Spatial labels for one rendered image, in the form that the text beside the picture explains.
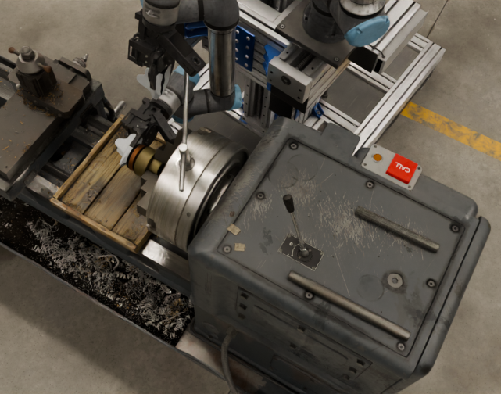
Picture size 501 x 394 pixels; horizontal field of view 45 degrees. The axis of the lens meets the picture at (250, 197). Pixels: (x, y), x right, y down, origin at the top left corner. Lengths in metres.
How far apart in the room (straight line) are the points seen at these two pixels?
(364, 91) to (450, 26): 0.88
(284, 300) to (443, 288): 0.35
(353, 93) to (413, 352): 1.80
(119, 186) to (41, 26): 1.80
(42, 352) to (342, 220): 1.60
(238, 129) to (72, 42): 1.11
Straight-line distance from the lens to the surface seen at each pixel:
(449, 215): 1.48
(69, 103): 1.88
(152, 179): 1.60
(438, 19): 3.67
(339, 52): 1.80
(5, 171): 1.86
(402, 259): 1.40
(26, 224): 2.25
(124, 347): 2.60
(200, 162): 1.47
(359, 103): 2.91
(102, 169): 1.89
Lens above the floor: 2.50
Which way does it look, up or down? 63 degrees down
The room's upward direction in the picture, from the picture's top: 6 degrees clockwise
